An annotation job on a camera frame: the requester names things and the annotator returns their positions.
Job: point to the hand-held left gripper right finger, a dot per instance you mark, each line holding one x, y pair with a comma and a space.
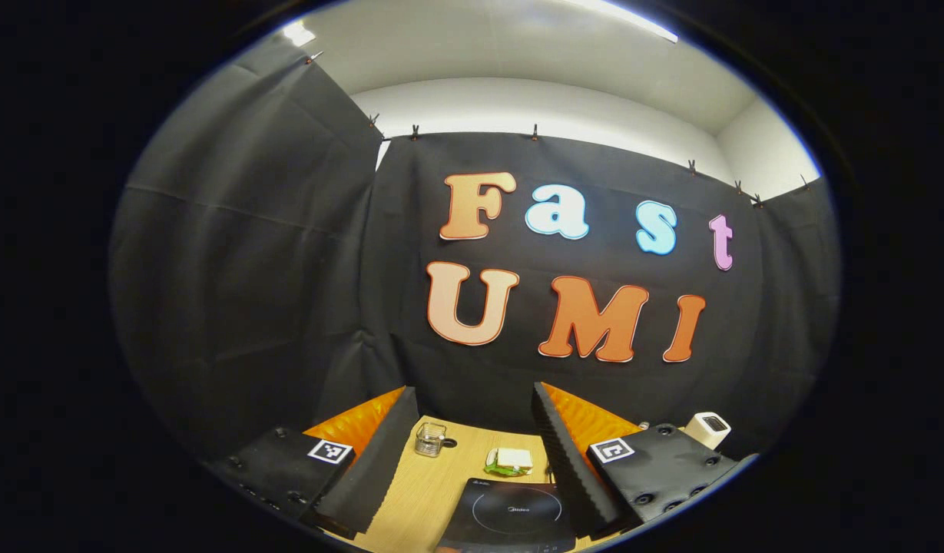
568, 461

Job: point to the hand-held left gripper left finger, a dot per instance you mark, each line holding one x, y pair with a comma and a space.
379, 468

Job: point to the black induction cooktop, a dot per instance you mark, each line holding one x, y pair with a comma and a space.
518, 511

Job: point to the sandwich with lettuce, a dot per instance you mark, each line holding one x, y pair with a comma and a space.
511, 459

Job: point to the white toaster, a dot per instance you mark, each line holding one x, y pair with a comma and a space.
706, 430

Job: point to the black backdrop cloth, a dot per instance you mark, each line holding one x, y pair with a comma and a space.
287, 269

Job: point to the row of black cloth clips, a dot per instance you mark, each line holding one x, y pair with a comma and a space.
534, 133

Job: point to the ceiling light strip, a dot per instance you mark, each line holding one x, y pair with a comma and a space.
298, 33

